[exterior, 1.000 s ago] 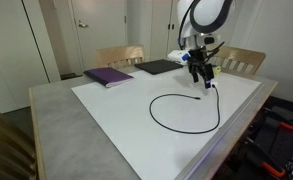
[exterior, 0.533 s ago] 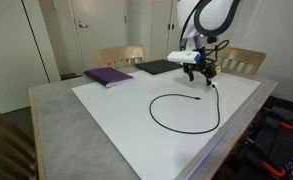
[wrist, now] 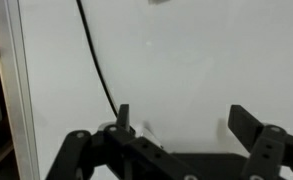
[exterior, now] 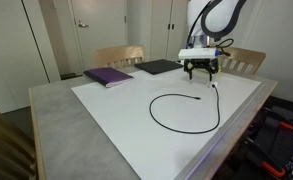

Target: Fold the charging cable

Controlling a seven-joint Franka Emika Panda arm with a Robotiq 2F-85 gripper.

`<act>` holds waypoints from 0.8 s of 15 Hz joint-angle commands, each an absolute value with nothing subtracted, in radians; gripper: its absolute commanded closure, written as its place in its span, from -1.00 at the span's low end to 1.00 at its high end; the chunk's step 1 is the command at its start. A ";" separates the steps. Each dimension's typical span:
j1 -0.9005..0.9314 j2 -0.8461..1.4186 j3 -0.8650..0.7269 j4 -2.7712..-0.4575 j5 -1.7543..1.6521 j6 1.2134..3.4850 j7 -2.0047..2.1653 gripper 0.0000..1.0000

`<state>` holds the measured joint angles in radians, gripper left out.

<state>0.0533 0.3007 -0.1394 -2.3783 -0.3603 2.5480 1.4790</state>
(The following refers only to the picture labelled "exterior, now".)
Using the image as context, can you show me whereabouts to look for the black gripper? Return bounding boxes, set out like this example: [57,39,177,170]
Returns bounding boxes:
[183,59,220,83]

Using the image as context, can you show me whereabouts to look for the black charging cable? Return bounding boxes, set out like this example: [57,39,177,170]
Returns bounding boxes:
[148,83,221,135]

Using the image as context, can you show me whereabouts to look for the black flat folder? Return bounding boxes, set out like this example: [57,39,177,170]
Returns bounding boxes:
[134,59,184,76]

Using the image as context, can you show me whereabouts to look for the light wooden slat-back chair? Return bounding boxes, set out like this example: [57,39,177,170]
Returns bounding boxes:
[215,46,267,76]
[95,45,146,70]
[0,101,42,180]

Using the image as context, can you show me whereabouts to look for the large white board mat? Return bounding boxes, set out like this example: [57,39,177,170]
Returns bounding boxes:
[70,67,263,180]

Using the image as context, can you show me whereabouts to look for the purple notebook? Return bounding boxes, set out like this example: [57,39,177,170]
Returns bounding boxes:
[83,67,135,89]

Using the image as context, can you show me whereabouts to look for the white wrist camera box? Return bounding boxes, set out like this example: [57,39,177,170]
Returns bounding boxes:
[178,47,221,61]

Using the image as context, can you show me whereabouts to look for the black orange-handled bar clamp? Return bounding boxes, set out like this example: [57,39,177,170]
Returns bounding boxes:
[245,139,287,178]
[264,116,293,133]

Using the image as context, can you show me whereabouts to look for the silver door lever handle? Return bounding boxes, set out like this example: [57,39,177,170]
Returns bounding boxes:
[78,20,90,29]

